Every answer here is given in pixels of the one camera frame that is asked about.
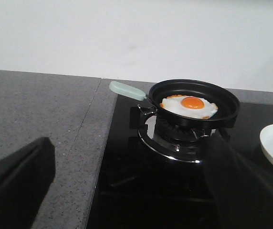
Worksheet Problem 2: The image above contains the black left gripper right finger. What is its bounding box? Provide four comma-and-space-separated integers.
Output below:
203, 134, 273, 229

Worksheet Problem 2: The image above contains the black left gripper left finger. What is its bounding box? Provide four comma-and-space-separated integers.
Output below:
0, 137, 55, 229

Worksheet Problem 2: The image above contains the fried egg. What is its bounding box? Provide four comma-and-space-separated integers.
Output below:
160, 94, 218, 119

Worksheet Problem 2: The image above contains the black frying pan mint handle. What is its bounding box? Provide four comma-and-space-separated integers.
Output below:
109, 79, 240, 129

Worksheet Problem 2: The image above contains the black pan support left burner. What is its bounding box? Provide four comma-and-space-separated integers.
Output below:
129, 106, 230, 164

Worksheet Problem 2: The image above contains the black burner head left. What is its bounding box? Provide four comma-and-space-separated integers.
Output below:
155, 116, 215, 143

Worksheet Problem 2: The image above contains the black glass gas cooktop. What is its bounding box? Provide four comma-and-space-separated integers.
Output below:
86, 96, 273, 229

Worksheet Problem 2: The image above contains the wire pan trivet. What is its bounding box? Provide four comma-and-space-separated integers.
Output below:
137, 104, 209, 139

